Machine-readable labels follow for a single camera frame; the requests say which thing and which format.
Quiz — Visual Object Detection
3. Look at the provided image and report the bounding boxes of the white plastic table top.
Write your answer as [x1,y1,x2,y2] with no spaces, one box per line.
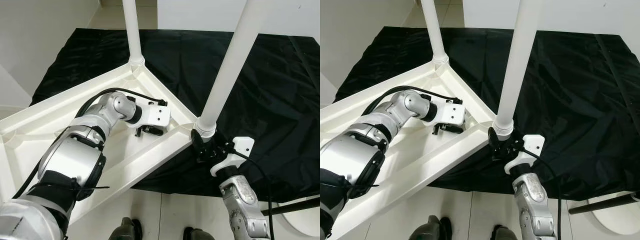
[0,60,217,228]
[320,59,501,240]

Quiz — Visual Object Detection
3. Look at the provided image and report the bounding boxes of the black table cloth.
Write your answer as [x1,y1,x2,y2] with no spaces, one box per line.
[30,27,320,203]
[332,26,640,201]

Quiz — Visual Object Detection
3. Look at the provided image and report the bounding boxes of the grey robot foot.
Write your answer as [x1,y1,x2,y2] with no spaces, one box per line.
[410,215,453,240]
[182,226,216,240]
[490,225,521,240]

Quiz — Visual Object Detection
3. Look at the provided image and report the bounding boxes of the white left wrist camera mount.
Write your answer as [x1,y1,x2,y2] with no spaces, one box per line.
[135,97,172,128]
[435,97,468,126]

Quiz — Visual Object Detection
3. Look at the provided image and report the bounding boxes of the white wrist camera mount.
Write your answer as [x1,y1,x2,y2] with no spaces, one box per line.
[135,97,172,128]
[210,136,256,177]
[504,134,546,175]
[435,97,468,126]

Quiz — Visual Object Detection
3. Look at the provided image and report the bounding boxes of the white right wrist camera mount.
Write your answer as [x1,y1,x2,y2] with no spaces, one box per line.
[504,134,546,175]
[210,136,256,177]

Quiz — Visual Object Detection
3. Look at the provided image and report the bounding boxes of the black metal table frame bar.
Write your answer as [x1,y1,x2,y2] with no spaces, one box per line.
[567,191,640,216]
[260,196,320,217]

